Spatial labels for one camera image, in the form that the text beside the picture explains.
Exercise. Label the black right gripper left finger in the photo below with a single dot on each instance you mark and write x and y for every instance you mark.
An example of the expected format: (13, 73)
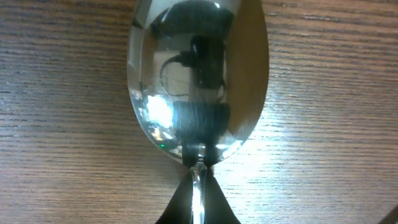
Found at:
(178, 210)

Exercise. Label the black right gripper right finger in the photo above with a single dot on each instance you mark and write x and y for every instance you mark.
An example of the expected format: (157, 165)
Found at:
(217, 209)

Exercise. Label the large silver spoon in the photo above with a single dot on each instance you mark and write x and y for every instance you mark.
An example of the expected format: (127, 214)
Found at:
(197, 73)

